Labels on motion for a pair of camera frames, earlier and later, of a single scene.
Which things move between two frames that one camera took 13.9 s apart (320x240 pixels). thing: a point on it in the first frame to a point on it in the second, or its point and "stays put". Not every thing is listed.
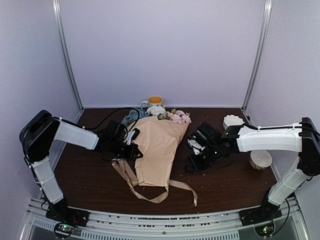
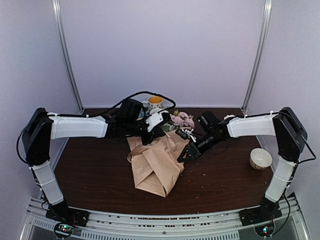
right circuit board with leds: x=265 y=230 stays put
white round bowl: x=260 y=159 stays put
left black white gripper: x=130 y=154 to x=155 y=129
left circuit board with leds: x=63 y=229 stays put
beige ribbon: x=133 y=182 to x=141 y=147
